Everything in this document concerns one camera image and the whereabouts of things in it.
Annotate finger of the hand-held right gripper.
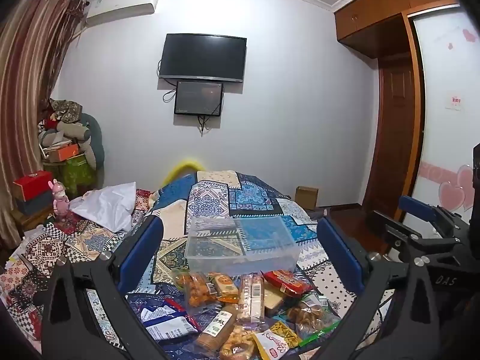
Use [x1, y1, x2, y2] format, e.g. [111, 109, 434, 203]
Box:
[369, 210, 462, 267]
[398, 195, 471, 235]

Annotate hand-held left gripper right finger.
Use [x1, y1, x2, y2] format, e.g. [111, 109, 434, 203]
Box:
[311, 217, 443, 360]

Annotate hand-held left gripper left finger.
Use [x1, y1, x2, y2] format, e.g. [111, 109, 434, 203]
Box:
[40, 215, 169, 360]

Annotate green-edged twisted snack packet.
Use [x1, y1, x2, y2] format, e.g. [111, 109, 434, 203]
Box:
[288, 295, 341, 343]

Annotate orange fried snack packet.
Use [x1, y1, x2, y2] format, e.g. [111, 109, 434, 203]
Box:
[176, 271, 218, 308]

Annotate blue white snack packet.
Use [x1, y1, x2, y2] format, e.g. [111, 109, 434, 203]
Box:
[140, 297, 202, 342]

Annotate brown bread packet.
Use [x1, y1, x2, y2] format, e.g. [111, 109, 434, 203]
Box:
[263, 292, 287, 317]

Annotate clear plastic container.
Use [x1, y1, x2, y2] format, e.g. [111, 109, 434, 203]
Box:
[184, 215, 301, 276]

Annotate yellow white chip packet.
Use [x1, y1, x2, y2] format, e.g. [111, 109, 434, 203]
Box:
[253, 322, 301, 360]

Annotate tan cake packet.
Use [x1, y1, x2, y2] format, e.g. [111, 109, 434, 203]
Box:
[194, 305, 239, 354]

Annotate clear ring cookie packet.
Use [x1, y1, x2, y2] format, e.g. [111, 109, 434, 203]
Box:
[219, 325, 260, 360]

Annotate pink heart stickers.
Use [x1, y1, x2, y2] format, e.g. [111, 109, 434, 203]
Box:
[438, 164, 476, 214]

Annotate white plastic bag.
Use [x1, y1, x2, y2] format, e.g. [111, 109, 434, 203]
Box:
[69, 182, 137, 233]

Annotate red snack packet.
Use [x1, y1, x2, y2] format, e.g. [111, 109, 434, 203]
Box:
[262, 269, 315, 298]

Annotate cardboard box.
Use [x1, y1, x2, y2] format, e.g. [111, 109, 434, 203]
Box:
[294, 186, 319, 211]

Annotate white sliding wardrobe door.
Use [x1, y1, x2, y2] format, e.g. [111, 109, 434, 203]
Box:
[405, 5, 480, 226]

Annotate wooden door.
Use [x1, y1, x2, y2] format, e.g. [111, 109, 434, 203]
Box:
[362, 54, 417, 211]

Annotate orange label cake packet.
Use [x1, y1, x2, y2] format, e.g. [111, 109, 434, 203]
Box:
[209, 273, 239, 304]

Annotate pink plush bunny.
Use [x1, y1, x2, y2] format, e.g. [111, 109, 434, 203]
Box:
[48, 179, 71, 221]

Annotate long clear biscuit packet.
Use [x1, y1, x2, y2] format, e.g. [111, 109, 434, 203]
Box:
[237, 273, 266, 328]

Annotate green patterned cloth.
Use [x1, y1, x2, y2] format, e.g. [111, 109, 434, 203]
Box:
[60, 154, 97, 196]

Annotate patchwork printed blanket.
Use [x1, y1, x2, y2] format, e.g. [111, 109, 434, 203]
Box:
[0, 170, 398, 360]

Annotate grey box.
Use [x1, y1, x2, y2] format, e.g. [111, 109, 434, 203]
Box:
[15, 191, 54, 215]

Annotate orange box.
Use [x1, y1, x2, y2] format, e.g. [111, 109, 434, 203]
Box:
[44, 143, 80, 163]

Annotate red box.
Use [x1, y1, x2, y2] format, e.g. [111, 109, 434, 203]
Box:
[13, 170, 54, 201]

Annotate pile of patterned cloths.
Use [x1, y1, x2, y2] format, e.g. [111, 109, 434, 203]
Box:
[37, 98, 92, 149]

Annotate small black monitor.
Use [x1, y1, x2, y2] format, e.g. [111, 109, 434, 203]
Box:
[173, 80, 224, 117]

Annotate striped brown curtain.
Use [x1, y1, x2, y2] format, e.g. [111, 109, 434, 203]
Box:
[0, 0, 89, 263]

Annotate wooden wardrobe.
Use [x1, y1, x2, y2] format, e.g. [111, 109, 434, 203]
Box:
[334, 0, 480, 233]

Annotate white air conditioner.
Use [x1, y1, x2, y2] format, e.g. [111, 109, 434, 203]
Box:
[85, 0, 160, 27]

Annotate yellow ring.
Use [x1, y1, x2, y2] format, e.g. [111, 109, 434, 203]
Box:
[165, 157, 206, 183]

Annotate black wall television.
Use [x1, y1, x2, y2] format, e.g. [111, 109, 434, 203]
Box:
[158, 33, 247, 83]

